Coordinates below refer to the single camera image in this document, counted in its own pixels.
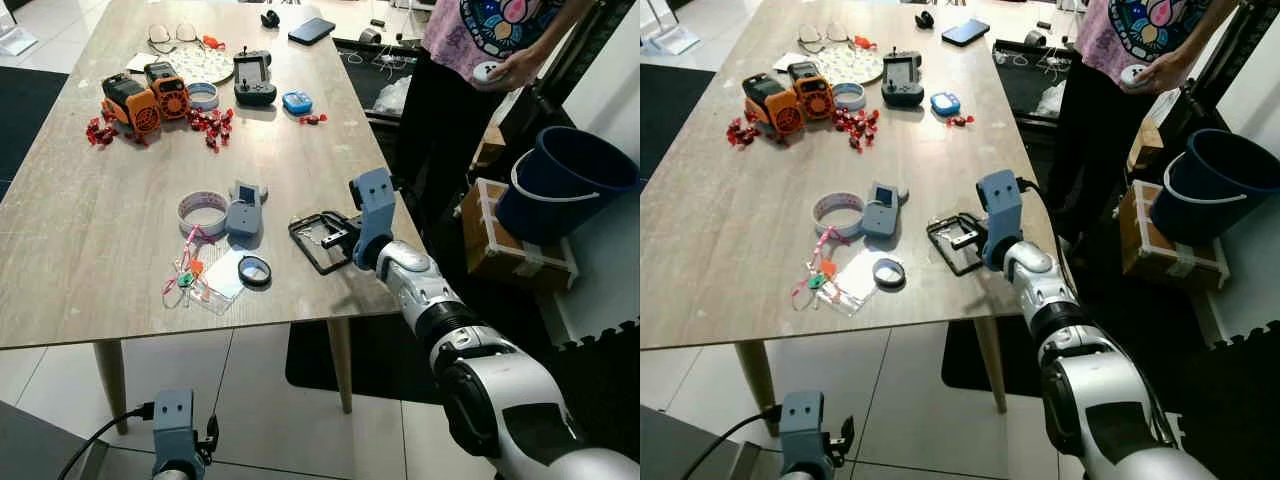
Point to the black card holder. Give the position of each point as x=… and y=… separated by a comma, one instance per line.
x=937, y=240
x=300, y=238

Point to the white handheld controller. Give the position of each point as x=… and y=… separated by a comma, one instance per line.
x=1133, y=75
x=486, y=72

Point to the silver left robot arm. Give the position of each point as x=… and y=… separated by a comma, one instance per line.
x=800, y=475
x=173, y=474

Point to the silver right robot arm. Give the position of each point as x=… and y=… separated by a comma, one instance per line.
x=490, y=390
x=1100, y=400

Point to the person's left hand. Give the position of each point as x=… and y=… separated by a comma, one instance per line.
x=1170, y=73
x=520, y=70

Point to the grey handheld device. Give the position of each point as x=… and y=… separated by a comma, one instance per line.
x=882, y=215
x=244, y=215

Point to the black floor mat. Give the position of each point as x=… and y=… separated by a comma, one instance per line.
x=965, y=360
x=380, y=370

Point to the clear plastic bag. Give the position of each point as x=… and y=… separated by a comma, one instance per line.
x=860, y=288
x=225, y=285

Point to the small blue device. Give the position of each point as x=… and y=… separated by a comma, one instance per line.
x=297, y=102
x=945, y=104

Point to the large taped cardboard box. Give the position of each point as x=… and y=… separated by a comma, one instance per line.
x=1150, y=255
x=500, y=255

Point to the white tape roll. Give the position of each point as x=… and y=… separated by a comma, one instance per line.
x=821, y=217
x=186, y=215

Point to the small cardboard box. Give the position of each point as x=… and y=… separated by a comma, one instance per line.
x=487, y=150
x=1146, y=148

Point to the black low platform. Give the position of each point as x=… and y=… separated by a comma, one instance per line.
x=1030, y=85
x=375, y=80

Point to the black controller with screen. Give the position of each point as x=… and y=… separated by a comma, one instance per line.
x=902, y=86
x=254, y=85

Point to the small grey tape roll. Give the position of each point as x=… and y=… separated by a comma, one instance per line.
x=838, y=97
x=192, y=97

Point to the dark blue bucket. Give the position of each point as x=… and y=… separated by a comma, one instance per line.
x=560, y=200
x=1210, y=200

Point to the black smartphone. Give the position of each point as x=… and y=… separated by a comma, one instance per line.
x=965, y=32
x=312, y=31

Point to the round patterned mat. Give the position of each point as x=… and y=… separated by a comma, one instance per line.
x=210, y=65
x=860, y=66

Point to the orange device with round grille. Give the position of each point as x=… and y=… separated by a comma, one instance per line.
x=170, y=95
x=812, y=95

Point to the person in pink shirt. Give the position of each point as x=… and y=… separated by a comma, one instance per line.
x=470, y=40
x=1120, y=40

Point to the light wooden table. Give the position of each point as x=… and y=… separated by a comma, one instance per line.
x=730, y=220
x=100, y=220

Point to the black foam puzzle mat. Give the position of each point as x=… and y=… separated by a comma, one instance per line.
x=600, y=390
x=1230, y=400

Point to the orange black boxy device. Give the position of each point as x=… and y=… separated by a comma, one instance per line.
x=770, y=105
x=130, y=105

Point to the white paper sheet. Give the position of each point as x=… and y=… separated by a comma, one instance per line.
x=788, y=62
x=143, y=62

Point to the eyeglasses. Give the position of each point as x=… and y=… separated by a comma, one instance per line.
x=153, y=35
x=802, y=35

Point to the dark carpet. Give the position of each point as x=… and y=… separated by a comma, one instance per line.
x=662, y=120
x=25, y=120

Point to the white floor object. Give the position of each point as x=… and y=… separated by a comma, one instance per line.
x=18, y=40
x=680, y=40

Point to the black stand frame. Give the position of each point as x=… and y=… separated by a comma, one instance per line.
x=1245, y=45
x=590, y=50

